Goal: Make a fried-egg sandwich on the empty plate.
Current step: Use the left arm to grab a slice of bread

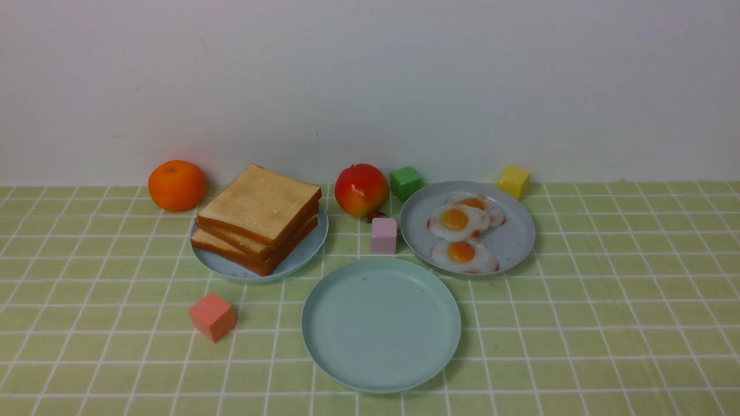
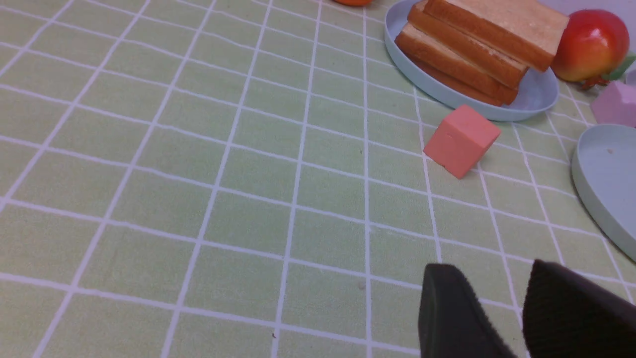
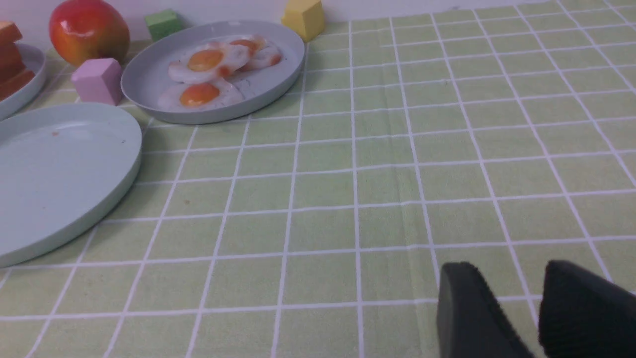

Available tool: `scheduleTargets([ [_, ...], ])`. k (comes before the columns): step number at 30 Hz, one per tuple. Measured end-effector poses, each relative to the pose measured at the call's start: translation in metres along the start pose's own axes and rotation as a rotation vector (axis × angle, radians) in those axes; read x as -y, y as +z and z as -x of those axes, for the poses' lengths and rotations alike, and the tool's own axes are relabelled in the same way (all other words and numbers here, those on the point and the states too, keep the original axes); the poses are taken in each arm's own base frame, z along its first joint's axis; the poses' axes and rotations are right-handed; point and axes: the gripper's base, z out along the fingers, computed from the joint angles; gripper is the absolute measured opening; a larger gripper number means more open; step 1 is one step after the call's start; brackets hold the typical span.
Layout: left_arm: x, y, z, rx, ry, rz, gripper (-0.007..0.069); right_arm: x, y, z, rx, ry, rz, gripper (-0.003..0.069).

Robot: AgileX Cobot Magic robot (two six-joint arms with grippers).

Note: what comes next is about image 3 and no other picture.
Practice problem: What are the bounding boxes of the light blue bread plate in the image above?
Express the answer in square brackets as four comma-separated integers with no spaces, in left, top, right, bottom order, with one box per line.
[0,42,46,120]

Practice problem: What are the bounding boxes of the green cube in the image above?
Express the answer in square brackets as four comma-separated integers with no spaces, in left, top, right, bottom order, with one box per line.
[145,9,184,41]

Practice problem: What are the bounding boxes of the fried egg rear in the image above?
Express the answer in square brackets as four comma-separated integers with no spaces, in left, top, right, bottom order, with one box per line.
[226,34,283,71]

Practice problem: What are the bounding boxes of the toast slice stack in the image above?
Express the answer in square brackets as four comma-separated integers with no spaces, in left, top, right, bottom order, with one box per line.
[0,43,35,100]
[0,20,23,47]

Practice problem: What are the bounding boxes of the yellow cube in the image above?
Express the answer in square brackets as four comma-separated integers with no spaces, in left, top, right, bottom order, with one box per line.
[280,0,325,43]

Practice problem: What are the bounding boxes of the green checkered tablecloth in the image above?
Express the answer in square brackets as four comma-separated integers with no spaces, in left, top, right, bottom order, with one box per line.
[0,0,636,358]

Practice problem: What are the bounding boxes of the red yellow apple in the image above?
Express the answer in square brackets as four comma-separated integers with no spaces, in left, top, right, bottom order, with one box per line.
[49,0,130,68]

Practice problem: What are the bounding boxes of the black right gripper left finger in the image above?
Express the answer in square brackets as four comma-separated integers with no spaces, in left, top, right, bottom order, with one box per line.
[436,262,534,358]

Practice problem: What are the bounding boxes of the pink cube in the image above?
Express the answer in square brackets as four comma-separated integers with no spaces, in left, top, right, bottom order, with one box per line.
[71,58,123,106]

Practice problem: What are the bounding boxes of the fried egg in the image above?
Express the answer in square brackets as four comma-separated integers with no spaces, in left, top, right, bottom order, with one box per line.
[158,79,244,112]
[226,34,283,71]
[167,42,251,84]

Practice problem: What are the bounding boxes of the fried egg middle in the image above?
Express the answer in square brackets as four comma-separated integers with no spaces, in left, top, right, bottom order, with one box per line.
[167,42,251,84]

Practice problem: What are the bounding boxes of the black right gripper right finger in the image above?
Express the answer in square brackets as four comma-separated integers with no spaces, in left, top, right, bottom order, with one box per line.
[539,260,636,358]

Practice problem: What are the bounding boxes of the toast slice stack top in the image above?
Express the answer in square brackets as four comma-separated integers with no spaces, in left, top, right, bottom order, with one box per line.
[0,20,23,47]

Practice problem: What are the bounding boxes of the toast slice stack bottom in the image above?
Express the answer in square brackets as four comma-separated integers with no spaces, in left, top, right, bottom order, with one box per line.
[0,43,35,100]

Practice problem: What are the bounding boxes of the light blue centre plate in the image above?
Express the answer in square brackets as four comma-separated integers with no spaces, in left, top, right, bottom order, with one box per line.
[0,103,142,268]

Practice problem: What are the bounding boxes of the grey egg plate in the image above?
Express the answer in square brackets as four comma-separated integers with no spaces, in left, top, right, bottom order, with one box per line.
[121,19,305,125]

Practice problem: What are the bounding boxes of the fried egg front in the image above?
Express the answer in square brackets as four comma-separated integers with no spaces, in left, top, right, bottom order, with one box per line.
[158,79,244,112]

